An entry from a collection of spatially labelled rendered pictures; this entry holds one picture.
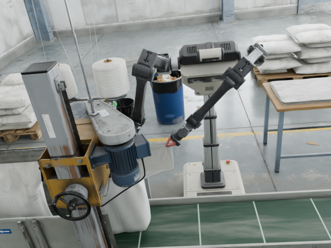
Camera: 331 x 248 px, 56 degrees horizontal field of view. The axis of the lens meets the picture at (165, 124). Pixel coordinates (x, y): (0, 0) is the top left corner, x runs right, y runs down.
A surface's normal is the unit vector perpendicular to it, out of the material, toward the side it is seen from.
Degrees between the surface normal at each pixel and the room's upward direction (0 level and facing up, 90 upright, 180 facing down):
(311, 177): 0
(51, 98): 90
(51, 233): 90
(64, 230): 90
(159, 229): 0
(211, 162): 90
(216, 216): 0
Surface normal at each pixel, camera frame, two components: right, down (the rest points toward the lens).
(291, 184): -0.11, -0.87
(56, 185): -0.04, 0.50
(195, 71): -0.11, -0.34
